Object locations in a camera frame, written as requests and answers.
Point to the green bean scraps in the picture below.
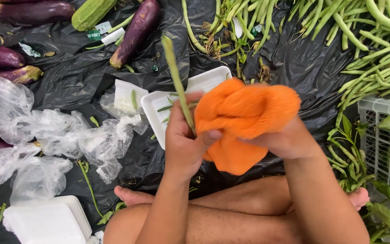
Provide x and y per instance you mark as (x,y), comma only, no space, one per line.
(168,107)

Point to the white paper label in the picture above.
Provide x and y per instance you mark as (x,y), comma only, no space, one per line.
(113,36)

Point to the long green bean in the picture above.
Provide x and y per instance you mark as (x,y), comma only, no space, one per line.
(176,78)

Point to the heap of green beans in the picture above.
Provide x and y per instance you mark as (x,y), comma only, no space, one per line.
(374,50)

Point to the stack of white foam trays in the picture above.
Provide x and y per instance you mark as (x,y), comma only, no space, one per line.
(46,222)

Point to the green torn label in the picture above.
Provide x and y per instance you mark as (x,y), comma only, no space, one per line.
(94,35)

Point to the person's right hand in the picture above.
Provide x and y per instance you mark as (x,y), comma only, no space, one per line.
(289,142)

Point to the black plastic sheet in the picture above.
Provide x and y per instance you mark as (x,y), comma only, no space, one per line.
(73,78)

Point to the person's left hand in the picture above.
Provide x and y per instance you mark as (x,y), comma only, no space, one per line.
(181,149)

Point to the heap of rooted green stalks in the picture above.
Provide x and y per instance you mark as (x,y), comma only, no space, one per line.
(245,20)

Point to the orange fluffy cloth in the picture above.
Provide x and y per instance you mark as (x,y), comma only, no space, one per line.
(245,111)

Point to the white plastic basket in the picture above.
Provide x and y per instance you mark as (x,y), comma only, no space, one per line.
(381,142)

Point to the thin green stem with leaf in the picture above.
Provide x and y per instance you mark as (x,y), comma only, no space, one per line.
(90,189)

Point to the broken white foam piece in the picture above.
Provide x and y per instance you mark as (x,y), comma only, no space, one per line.
(125,89)

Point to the crumpled clear plastic wrap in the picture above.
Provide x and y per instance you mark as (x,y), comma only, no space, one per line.
(29,179)
(107,145)
(124,111)
(19,115)

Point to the person's bare legs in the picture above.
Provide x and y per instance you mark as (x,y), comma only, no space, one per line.
(235,217)

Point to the loose green leaves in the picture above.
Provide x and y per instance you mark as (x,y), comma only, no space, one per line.
(388,213)

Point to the green cucumber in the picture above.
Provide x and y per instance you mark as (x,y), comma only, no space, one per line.
(91,13)

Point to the torn pale label scrap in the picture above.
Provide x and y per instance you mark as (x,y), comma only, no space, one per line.
(29,49)

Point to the white foam tray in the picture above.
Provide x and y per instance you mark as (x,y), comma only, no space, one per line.
(154,111)

